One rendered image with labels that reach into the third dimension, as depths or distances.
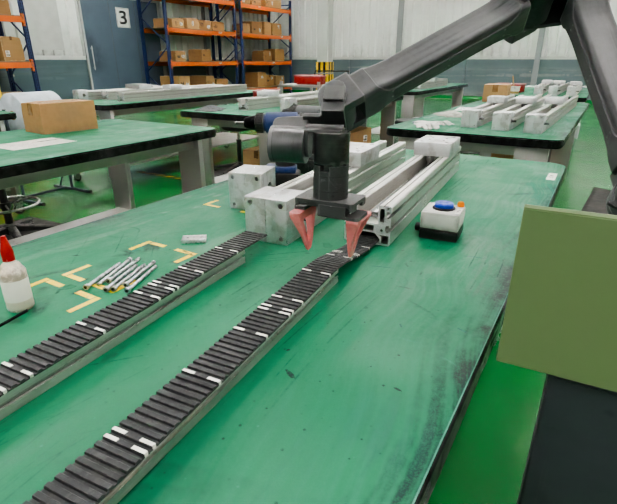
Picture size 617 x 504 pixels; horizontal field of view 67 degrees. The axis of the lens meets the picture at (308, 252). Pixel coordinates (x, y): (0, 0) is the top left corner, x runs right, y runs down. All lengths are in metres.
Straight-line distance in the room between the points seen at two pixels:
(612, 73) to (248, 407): 0.68
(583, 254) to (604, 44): 0.40
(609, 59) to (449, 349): 0.49
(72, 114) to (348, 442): 2.58
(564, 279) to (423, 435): 0.24
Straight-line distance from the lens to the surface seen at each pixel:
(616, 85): 0.84
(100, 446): 0.49
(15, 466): 0.56
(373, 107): 0.80
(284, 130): 0.75
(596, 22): 0.91
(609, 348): 0.64
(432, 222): 1.03
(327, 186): 0.74
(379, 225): 0.97
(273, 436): 0.51
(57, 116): 2.86
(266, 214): 0.97
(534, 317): 0.62
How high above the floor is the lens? 1.13
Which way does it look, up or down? 22 degrees down
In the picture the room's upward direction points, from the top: straight up
